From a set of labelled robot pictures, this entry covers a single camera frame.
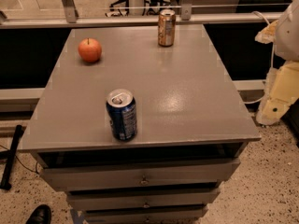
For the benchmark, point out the grey metal railing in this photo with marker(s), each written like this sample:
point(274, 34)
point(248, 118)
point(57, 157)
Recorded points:
point(90, 13)

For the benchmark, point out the black shoe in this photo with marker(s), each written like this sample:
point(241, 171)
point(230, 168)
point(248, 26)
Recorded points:
point(41, 215)

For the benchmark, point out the grey drawer cabinet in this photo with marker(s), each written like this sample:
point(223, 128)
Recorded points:
point(187, 107)

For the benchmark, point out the black metal bar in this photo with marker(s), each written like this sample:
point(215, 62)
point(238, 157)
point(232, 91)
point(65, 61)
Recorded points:
point(9, 156)

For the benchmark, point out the bottom grey drawer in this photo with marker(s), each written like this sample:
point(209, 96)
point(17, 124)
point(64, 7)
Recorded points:
point(145, 215)

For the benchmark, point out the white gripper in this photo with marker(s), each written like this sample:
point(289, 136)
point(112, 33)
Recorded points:
point(290, 32)

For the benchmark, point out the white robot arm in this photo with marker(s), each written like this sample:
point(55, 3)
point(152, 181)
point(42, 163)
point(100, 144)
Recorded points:
point(286, 44)

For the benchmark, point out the orange soda can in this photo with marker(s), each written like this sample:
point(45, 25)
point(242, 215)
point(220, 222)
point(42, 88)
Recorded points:
point(166, 27)

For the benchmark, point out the top grey drawer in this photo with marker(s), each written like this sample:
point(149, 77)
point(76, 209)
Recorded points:
point(140, 175)

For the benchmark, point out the red apple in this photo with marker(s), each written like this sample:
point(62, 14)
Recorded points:
point(90, 50)

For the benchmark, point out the blue pepsi can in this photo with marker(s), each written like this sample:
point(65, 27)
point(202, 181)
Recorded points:
point(121, 108)

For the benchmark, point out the grey drawer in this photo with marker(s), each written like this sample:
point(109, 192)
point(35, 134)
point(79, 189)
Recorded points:
point(151, 198)
point(140, 175)
point(145, 215)

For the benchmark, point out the middle grey drawer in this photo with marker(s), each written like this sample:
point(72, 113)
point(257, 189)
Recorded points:
point(151, 198)

